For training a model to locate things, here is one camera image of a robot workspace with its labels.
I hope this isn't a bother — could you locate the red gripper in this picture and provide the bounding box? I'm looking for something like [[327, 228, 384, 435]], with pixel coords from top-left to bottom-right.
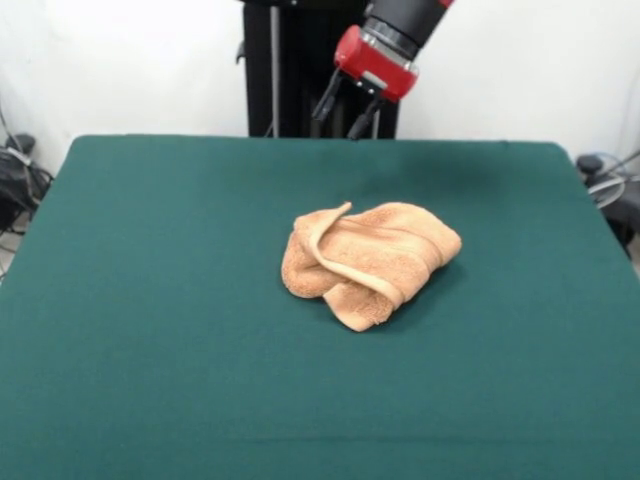
[[313, 25, 420, 140]]

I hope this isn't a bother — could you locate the peach terry towel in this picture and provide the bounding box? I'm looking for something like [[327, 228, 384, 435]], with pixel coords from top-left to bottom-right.
[[279, 200, 464, 333]]

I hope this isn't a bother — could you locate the dark green table cloth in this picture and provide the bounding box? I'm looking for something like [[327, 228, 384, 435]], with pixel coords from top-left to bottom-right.
[[0, 133, 640, 480]]

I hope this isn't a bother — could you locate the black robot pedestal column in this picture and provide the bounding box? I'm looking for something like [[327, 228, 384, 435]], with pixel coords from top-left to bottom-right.
[[233, 0, 416, 140]]

